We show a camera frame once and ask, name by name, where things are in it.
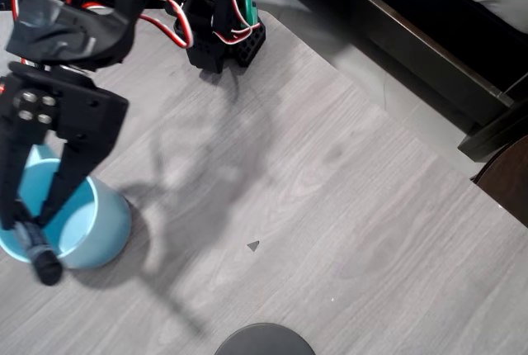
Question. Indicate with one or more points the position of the blue capped black marker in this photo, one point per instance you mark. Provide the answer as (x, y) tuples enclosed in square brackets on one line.
[(41, 256)]

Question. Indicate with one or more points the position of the black perforated arm base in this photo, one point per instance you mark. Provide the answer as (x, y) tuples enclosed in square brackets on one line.
[(214, 51)]

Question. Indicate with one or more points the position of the light blue mug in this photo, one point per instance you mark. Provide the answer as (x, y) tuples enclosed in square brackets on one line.
[(103, 223)]

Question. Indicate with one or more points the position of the dark grey round object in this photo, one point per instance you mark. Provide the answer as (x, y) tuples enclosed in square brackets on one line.
[(264, 340)]

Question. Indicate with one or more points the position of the brown round wooden furniture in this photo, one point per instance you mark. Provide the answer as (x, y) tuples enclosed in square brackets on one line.
[(511, 181)]

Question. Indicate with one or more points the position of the black gripper camera mount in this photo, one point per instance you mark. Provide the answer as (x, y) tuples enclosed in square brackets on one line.
[(95, 37)]

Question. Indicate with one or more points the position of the dark wooden bed frame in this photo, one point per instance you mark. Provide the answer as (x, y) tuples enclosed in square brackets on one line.
[(412, 41)]

